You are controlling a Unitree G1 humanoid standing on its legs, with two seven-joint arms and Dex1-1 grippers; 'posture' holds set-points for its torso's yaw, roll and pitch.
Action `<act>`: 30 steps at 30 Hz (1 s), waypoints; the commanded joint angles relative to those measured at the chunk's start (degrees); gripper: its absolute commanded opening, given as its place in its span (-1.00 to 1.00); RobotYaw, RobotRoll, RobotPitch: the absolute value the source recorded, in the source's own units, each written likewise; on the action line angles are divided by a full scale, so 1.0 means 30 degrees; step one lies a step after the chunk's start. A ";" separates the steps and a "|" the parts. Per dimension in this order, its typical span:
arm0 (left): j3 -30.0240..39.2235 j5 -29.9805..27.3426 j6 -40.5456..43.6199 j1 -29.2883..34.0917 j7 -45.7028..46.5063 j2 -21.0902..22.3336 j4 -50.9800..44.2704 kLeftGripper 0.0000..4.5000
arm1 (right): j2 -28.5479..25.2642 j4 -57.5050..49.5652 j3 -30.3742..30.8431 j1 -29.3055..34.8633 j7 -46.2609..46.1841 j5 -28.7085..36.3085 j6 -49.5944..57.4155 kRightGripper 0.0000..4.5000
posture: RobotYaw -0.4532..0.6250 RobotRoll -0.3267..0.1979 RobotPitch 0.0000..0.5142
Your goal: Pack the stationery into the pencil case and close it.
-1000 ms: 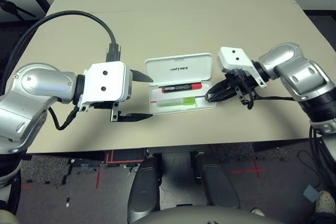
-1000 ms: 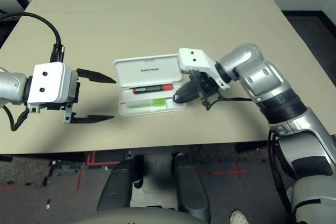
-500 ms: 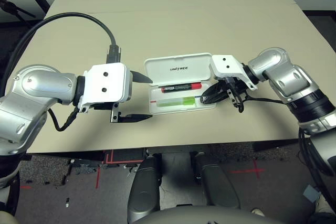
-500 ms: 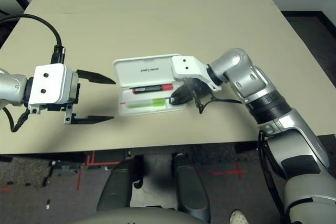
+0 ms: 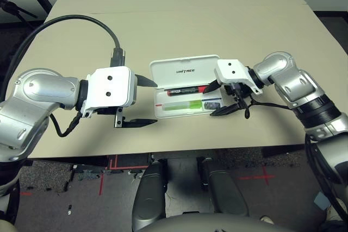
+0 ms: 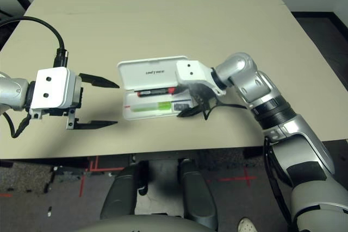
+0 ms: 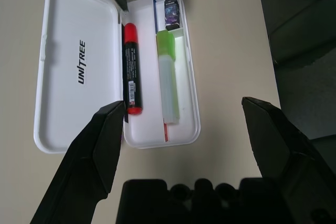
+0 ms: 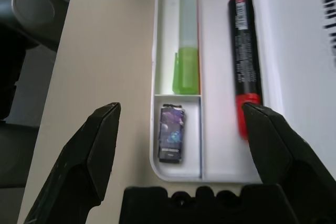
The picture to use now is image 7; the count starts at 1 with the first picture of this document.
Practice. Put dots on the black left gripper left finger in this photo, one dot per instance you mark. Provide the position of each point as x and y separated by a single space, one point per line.
86 161

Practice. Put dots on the black marker with red cap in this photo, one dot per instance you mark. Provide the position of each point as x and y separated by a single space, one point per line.
132 64

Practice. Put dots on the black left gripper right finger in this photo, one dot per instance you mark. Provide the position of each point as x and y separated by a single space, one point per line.
288 155

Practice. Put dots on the white plastic pencil case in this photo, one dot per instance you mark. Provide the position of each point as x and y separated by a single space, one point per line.
65 24

